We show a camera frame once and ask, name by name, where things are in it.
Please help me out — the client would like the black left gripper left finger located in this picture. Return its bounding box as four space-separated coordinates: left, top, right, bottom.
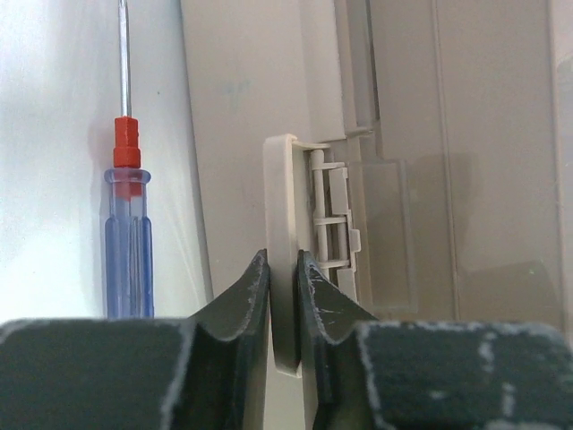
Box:
1 251 269 429

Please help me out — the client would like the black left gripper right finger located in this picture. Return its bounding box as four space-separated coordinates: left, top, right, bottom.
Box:
296 252 572 429

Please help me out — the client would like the translucent brown plastic toolbox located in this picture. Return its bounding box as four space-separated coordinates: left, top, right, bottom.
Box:
181 1 572 429

